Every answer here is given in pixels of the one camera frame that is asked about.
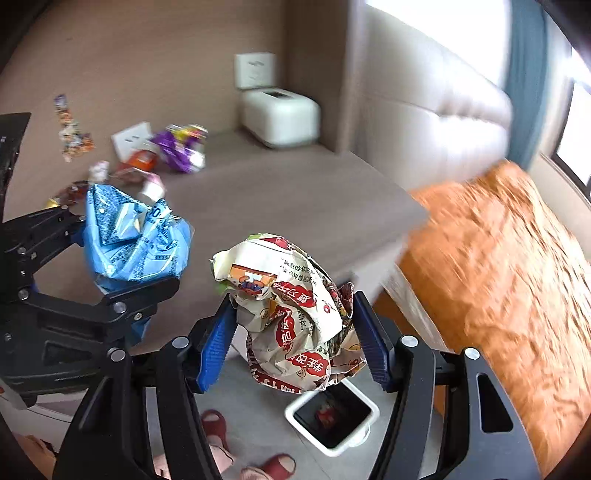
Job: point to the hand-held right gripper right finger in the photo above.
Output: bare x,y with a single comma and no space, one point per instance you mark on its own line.
371,344

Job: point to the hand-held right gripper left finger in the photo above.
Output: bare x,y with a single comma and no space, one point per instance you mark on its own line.
214,346

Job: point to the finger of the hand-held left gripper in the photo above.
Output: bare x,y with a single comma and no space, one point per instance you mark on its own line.
115,307
41,235

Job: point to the dark red candy wrapper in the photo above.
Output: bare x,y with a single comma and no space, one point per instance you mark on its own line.
69,194

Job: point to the blue plastic wrapper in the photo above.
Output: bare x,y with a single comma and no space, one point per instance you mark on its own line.
134,244

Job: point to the cream snack bag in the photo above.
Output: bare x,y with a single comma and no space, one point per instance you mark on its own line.
286,304

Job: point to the pink white small wrapper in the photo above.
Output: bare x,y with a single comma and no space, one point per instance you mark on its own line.
99,170

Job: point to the white bin with black liner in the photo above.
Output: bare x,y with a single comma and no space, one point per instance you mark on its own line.
341,429

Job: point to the clear red wrapper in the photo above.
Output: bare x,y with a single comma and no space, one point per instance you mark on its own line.
127,176

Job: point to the orange snack packet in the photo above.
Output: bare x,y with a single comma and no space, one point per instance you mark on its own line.
141,160

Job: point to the purple snack wrapper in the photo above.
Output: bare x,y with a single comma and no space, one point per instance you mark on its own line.
180,147

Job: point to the person's left hand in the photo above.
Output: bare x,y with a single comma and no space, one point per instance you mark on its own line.
34,454

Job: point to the red slipper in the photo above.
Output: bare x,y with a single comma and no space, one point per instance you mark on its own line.
278,465
216,424

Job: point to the person's foot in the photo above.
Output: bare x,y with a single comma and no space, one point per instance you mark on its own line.
222,458
253,474

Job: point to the orange blanket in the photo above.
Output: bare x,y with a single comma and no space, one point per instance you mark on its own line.
498,286

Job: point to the white ribbed tissue box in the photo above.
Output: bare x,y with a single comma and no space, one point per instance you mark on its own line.
279,117

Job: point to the cream padded headboard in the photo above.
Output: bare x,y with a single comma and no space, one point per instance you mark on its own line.
429,101

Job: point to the window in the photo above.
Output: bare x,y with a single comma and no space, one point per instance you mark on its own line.
575,129

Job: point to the blue curtain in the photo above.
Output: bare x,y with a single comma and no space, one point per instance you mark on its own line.
526,69

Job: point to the colourful cartoon wall stickers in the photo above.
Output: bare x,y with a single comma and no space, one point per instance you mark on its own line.
71,134

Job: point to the white wall socket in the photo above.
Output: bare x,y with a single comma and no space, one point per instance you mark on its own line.
254,69
131,137

